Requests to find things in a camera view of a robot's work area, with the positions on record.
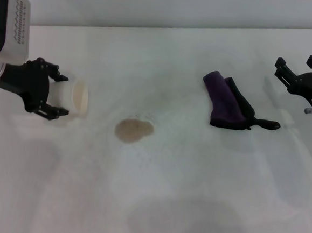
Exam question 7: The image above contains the white paper cup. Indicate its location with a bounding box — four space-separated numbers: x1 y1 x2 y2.
45 72 91 120

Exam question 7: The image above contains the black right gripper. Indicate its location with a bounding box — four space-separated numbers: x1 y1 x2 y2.
270 52 312 119

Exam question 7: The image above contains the brown water stain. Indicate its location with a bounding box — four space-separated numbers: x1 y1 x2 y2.
113 117 156 146

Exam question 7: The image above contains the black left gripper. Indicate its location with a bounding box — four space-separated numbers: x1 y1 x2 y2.
0 54 74 122

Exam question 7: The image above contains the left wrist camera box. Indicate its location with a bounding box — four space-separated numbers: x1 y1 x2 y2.
0 0 34 65

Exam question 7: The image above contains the purple rag with black edge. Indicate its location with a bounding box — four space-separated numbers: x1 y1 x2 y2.
198 69 285 134

